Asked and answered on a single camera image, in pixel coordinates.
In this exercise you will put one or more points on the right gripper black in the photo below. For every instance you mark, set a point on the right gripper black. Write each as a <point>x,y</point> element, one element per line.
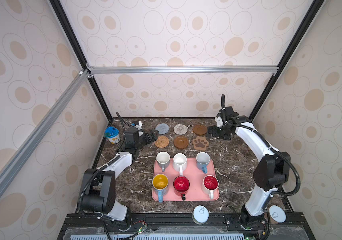
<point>215,133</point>

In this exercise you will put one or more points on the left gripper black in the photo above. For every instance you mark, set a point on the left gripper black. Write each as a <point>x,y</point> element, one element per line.
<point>145,135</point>

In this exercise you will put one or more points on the light blue fabric coaster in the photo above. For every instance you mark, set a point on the light blue fabric coaster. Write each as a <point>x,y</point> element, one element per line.
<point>162,128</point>

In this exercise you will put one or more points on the brown wooden round coaster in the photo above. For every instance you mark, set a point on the brown wooden round coaster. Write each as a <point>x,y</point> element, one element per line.
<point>200,130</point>

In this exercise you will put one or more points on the white multicolour woven coaster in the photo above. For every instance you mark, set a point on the white multicolour woven coaster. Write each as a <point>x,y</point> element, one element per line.
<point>180,129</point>

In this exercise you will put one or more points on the paw shaped wooden coaster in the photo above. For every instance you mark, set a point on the paw shaped wooden coaster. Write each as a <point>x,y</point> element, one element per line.
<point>200,143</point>

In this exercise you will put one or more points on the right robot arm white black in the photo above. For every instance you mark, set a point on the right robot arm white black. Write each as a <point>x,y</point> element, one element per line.
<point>271,172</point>

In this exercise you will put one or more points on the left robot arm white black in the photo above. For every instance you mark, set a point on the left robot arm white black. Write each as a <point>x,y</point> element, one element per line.
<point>98,191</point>

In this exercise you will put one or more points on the grey mug white inside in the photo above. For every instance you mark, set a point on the grey mug white inside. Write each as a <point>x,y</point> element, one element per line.
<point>163,160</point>

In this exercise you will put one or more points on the light blue mug white inside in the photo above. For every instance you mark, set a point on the light blue mug white inside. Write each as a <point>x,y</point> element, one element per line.
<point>202,161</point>

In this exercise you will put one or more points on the blue lid snack tub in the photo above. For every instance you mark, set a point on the blue lid snack tub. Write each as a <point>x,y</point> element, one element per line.
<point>112,134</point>

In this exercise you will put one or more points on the blue mug yellow inside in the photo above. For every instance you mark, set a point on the blue mug yellow inside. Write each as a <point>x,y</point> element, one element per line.
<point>160,186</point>

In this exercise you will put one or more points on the pink plastic tray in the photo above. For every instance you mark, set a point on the pink plastic tray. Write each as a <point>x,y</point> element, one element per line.
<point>195,177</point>

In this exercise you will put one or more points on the white mug red inside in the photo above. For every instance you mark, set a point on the white mug red inside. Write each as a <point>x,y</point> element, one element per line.
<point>209,186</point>

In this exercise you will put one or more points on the black mug red inside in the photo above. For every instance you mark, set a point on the black mug red inside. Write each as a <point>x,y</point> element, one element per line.
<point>181,186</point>

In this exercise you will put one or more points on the white round lid container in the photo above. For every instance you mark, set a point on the white round lid container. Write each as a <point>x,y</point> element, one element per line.
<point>200,215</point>

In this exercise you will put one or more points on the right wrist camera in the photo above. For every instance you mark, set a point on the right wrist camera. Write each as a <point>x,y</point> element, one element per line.
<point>226,115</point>

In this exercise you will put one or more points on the horizontal aluminium frame bar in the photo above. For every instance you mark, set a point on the horizontal aluminium frame bar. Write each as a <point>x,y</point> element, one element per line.
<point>184,70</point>

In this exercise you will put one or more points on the slanted aluminium frame bar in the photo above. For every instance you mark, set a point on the slanted aluminium frame bar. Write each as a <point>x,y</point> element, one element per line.
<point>12,168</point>

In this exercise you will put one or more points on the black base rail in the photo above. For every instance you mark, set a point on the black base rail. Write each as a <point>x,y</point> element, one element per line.
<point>179,226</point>

